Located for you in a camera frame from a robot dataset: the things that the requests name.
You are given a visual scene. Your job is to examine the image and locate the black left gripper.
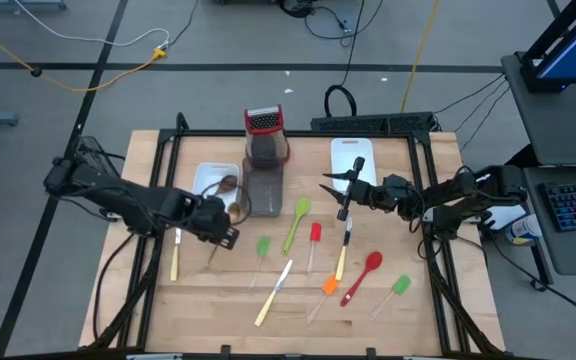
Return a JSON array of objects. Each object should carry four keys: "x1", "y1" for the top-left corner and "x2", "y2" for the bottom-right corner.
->
[{"x1": 187, "y1": 193, "x2": 242, "y2": 251}]

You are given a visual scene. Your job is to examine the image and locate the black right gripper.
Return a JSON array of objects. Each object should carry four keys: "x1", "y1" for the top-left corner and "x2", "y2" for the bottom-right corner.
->
[{"x1": 318, "y1": 155, "x2": 388, "y2": 223}]

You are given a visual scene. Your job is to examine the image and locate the light wooden spoon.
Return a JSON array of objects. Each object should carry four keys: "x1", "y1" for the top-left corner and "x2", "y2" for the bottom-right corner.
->
[{"x1": 205, "y1": 201, "x2": 243, "y2": 272}]

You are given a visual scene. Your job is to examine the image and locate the green silicone spoon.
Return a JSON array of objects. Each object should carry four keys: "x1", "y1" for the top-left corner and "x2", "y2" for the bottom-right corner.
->
[{"x1": 280, "y1": 196, "x2": 312, "y2": 257}]

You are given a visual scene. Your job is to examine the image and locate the green spatula clear handle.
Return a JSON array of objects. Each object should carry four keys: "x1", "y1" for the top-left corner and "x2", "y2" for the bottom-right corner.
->
[
  {"x1": 368, "y1": 273, "x2": 413, "y2": 322},
  {"x1": 249, "y1": 235, "x2": 272, "y2": 290}
]

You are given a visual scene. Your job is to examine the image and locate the dark wooden spoon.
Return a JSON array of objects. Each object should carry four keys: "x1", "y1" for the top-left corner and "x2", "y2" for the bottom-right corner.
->
[{"x1": 201, "y1": 173, "x2": 240, "y2": 199}]

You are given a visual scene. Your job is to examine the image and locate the red spatula clear handle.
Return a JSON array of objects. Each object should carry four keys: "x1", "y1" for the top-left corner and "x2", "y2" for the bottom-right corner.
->
[{"x1": 305, "y1": 222, "x2": 323, "y2": 277}]

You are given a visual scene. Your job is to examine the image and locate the red silicone spoon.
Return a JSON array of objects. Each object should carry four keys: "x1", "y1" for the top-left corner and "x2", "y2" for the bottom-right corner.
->
[{"x1": 339, "y1": 250, "x2": 384, "y2": 308}]

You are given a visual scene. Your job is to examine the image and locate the orange spatula clear handle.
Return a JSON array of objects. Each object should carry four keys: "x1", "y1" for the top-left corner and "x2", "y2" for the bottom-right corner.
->
[{"x1": 305, "y1": 273, "x2": 340, "y2": 328}]

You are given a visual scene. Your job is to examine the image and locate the white plastic bin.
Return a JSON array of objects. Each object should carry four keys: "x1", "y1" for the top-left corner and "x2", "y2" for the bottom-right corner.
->
[
  {"x1": 329, "y1": 137, "x2": 378, "y2": 199},
  {"x1": 191, "y1": 161, "x2": 242, "y2": 211}
]

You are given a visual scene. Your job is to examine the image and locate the grey transparent plastic bin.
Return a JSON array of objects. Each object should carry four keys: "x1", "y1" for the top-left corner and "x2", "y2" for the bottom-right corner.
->
[{"x1": 240, "y1": 157, "x2": 285, "y2": 220}]

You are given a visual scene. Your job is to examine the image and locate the black mesh holder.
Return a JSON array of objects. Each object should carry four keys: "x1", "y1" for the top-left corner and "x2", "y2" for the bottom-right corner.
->
[{"x1": 70, "y1": 135, "x2": 119, "y2": 176}]

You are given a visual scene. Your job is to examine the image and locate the white paper sheet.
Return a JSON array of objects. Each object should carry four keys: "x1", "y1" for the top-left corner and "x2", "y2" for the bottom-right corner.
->
[{"x1": 482, "y1": 172, "x2": 528, "y2": 231}]

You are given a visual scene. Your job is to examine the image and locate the white blue yellow canister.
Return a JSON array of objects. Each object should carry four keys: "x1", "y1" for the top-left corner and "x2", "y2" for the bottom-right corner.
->
[{"x1": 505, "y1": 213, "x2": 544, "y2": 247}]

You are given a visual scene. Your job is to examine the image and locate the grey desk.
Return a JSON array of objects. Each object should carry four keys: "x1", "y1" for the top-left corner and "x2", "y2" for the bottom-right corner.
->
[{"x1": 500, "y1": 52, "x2": 576, "y2": 276}]

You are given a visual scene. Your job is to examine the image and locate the grey cart base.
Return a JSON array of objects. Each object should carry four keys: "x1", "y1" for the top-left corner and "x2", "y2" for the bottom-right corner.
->
[{"x1": 0, "y1": 0, "x2": 68, "y2": 12}]

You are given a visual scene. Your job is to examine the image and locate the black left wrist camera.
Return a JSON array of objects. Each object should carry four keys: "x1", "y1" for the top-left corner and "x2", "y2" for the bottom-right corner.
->
[{"x1": 195, "y1": 202, "x2": 222, "y2": 229}]

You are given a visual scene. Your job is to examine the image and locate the steel box grater red handle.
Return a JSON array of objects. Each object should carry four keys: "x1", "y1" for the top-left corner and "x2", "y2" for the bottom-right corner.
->
[{"x1": 242, "y1": 103, "x2": 291, "y2": 170}]

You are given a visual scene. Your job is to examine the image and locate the black coiled cable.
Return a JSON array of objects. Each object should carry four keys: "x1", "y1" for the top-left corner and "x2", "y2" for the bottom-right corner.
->
[{"x1": 323, "y1": 0, "x2": 367, "y2": 119}]

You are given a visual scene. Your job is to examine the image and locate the yellow extension cable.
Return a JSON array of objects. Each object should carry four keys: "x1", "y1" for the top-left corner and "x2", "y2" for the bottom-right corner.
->
[
  {"x1": 400, "y1": 0, "x2": 442, "y2": 114},
  {"x1": 0, "y1": 17, "x2": 168, "y2": 94}
]

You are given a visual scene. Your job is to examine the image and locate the black floor cable bundle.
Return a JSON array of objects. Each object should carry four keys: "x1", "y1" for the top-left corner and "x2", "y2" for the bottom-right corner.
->
[{"x1": 277, "y1": 0, "x2": 387, "y2": 49}]

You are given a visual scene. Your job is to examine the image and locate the white floor cable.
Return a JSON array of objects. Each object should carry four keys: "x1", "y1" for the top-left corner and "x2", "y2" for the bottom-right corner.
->
[{"x1": 15, "y1": 0, "x2": 171, "y2": 49}]

